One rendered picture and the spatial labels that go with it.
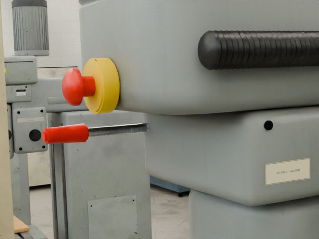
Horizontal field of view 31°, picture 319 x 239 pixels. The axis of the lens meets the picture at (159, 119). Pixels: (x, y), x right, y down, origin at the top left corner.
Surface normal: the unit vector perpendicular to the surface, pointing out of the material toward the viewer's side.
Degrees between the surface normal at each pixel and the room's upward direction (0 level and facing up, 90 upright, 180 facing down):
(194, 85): 90
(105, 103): 124
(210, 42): 90
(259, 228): 90
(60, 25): 90
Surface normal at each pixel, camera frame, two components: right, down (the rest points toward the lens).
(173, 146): -0.88, 0.07
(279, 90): 0.48, 0.21
